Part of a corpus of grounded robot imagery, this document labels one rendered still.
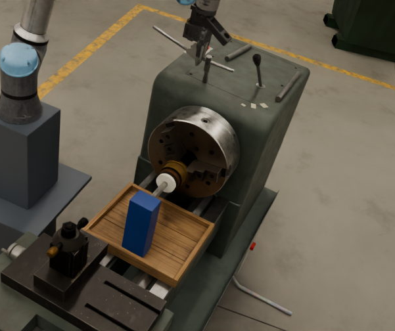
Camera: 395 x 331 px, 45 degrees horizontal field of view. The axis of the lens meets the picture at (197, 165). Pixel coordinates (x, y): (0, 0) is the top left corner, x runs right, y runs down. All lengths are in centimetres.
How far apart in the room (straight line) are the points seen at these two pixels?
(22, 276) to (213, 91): 90
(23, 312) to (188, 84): 94
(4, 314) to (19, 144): 58
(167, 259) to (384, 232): 223
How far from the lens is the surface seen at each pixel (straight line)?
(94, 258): 139
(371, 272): 322
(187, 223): 172
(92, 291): 138
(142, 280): 156
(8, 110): 169
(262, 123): 168
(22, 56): 163
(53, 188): 197
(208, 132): 157
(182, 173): 157
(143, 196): 145
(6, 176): 184
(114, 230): 165
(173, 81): 177
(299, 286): 290
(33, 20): 170
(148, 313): 136
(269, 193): 252
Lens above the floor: 210
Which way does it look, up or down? 38 degrees down
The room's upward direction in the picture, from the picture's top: 16 degrees clockwise
